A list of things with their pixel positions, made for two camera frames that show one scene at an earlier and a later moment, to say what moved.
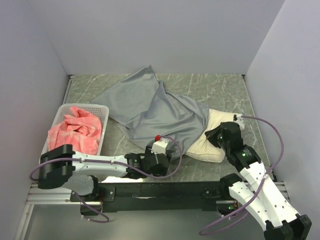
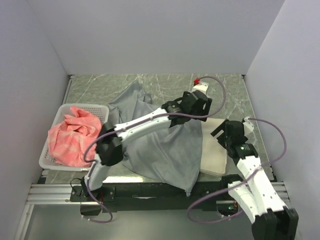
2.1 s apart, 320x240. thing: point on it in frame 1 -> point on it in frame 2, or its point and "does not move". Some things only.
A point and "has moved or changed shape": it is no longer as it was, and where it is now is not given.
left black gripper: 148,151 -> 205,110
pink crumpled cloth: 81,131 does not move
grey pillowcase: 143,107 has moved or changed shape
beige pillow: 205,149 has moved or changed shape
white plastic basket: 101,111 does not move
